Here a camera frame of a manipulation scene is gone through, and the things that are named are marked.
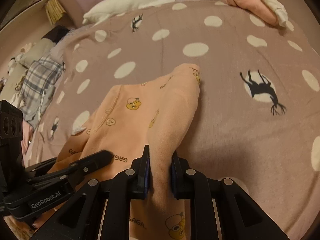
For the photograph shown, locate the small pink cloth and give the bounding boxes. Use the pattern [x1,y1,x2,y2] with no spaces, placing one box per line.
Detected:
[21,120,34,155]

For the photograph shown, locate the white patterned small clothes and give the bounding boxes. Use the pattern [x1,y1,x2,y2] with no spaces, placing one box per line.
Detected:
[8,42,35,76]

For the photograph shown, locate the peach printed baby garment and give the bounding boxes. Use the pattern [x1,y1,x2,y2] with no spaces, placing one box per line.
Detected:
[51,64,200,239]

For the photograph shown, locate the grey plaid garment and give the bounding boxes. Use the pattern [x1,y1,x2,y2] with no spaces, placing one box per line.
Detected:
[21,54,65,128]

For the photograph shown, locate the folded pink garment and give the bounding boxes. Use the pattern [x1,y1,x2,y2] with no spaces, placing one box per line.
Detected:
[225,0,278,26]

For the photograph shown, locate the beige pillow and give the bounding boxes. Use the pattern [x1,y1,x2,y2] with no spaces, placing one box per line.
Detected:
[1,38,56,101]

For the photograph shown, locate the straw tassel hanging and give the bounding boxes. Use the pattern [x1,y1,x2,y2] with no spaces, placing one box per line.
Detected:
[44,0,66,25]

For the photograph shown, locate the white goose plush toy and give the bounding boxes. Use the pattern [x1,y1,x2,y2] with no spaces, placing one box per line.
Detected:
[82,0,175,25]

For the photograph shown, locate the mauve polka dot bedspread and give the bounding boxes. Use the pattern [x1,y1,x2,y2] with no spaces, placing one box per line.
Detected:
[28,0,319,239]

